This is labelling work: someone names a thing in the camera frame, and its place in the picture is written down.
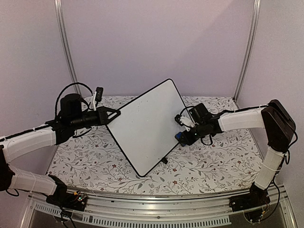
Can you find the aluminium corner post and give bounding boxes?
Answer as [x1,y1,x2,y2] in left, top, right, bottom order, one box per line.
[54,0,78,83]
[233,0,261,103]

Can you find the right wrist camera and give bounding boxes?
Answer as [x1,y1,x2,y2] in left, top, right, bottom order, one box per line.
[174,103,213,132]

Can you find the black whiteboard stand foot left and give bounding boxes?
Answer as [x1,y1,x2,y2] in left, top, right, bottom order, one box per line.
[161,157,168,164]

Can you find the left aluminium corner post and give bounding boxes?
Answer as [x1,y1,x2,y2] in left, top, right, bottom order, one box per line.
[54,0,78,83]

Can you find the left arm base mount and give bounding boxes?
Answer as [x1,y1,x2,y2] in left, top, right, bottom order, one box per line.
[46,175,87,211]

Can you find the white whiteboard black frame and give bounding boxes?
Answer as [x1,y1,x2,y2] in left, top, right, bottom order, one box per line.
[106,79,189,177]

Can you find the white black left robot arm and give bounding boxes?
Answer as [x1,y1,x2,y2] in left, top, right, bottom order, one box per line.
[0,92,121,206]

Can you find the blue whiteboard eraser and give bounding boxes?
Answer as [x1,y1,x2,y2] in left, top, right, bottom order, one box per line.
[175,132,185,145]

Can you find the floral patterned table mat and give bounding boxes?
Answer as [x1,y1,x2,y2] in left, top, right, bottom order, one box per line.
[46,95,264,196]

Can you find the right aluminium corner post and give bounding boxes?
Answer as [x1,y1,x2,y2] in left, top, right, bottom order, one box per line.
[233,0,261,103]

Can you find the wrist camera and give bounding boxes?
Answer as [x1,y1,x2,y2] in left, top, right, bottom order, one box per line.
[174,103,213,132]
[90,87,104,111]

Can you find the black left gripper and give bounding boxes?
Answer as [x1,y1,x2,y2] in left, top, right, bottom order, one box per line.
[70,106,121,131]

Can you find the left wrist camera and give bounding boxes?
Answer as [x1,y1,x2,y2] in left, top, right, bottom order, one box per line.
[90,87,104,111]

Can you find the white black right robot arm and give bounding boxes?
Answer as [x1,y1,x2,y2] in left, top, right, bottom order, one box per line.
[175,99,298,207]

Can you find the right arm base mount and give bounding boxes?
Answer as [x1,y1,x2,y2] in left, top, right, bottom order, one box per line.
[229,182,270,223]

